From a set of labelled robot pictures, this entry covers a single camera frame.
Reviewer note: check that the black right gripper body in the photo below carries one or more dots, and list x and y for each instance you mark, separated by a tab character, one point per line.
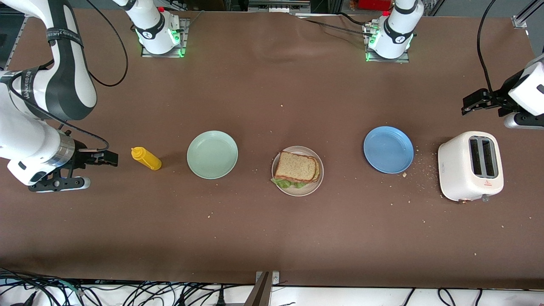
82	158

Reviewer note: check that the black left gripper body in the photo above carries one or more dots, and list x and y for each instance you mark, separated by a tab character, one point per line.
499	98

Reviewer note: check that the yellow mustard squeeze bottle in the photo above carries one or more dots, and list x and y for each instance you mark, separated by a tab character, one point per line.
148	159

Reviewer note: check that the green lettuce leaf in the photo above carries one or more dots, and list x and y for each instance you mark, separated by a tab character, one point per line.
282	183

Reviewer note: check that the brown bread slice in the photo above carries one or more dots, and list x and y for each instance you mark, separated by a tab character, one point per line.
317	170
295	166

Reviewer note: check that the blue plate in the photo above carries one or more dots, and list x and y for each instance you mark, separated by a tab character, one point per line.
388	149

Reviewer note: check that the mint green plate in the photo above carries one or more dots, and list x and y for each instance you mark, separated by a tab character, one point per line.
212	155

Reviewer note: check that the beige plate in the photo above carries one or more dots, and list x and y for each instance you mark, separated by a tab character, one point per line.
312	189

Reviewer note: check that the white toaster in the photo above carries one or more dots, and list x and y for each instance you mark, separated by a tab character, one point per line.
454	174

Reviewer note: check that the red box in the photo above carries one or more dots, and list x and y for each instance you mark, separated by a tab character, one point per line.
374	4

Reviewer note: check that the grey equipment box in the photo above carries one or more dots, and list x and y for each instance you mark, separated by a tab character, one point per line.
278	6

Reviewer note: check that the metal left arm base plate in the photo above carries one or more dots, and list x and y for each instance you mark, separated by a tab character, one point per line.
403	58

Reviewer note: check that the aluminium frame rail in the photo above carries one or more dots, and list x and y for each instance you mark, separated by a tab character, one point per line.
19	42

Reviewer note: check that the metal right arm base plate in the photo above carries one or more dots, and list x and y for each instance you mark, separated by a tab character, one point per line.
182	42

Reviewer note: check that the dark metal post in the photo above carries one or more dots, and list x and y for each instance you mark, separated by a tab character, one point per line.
260	293

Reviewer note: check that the silver table edge bracket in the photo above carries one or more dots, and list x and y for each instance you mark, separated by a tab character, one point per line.
275	278

